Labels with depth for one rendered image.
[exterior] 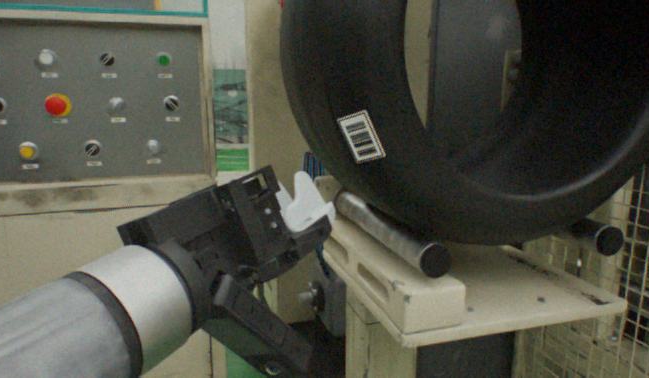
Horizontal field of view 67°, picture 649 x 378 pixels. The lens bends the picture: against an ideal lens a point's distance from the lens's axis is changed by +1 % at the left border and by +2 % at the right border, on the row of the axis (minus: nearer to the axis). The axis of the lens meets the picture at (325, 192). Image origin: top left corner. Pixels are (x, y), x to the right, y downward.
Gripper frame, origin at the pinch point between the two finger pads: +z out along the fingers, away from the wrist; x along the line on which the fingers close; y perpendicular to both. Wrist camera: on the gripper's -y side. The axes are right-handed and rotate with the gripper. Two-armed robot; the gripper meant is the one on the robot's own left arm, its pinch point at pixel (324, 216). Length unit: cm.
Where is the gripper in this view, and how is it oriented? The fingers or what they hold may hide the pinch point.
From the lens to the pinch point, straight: 48.8
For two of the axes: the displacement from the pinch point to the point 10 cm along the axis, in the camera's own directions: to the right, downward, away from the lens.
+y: -3.6, -9.3, -1.3
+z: 5.2, -3.1, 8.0
